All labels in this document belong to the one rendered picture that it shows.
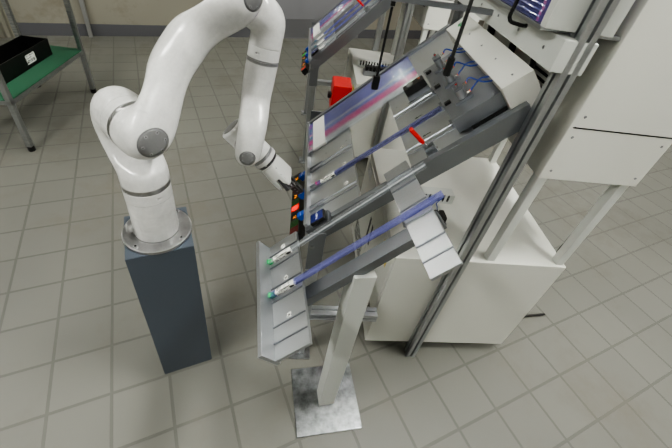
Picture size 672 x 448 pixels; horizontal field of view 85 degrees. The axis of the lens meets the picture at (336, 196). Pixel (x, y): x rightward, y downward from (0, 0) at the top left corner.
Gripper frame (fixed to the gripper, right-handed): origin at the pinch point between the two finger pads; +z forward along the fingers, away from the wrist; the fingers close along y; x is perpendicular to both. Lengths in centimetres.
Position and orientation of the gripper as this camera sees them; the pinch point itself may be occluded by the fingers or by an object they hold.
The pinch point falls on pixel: (297, 188)
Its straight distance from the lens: 131.1
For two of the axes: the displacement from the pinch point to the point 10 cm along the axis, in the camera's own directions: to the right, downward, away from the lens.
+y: 0.5, 6.5, -7.6
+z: 5.9, 6.0, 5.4
